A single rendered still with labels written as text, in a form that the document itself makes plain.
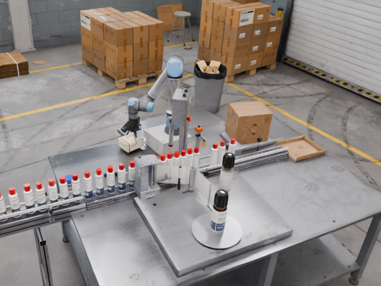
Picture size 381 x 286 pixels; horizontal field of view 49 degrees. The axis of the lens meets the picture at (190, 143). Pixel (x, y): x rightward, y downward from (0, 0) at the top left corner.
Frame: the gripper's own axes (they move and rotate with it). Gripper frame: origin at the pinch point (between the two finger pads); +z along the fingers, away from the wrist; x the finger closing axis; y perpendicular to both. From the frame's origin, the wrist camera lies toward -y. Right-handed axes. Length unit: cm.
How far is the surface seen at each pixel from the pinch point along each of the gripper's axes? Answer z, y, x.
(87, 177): -15, -63, -39
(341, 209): 8, 65, -151
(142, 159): -24, -32, -55
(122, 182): -5, -42, -46
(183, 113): -47, 1, -56
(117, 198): 5, -47, -47
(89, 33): 29, 167, 326
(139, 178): -14, -38, -59
